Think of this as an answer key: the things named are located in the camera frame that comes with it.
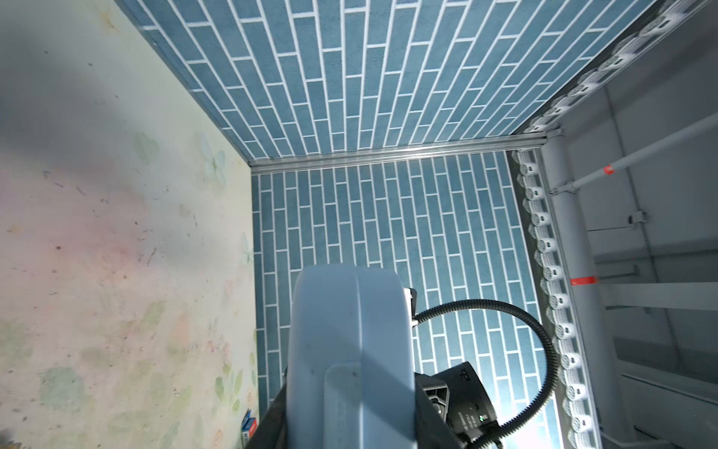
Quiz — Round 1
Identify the light blue alarm clock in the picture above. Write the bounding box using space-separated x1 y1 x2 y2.
286 265 416 448

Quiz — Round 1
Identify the blue battery pack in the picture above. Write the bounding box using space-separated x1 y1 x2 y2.
240 410 257 448

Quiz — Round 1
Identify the black corrugated cable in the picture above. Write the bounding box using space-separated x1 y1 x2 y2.
413 298 562 449

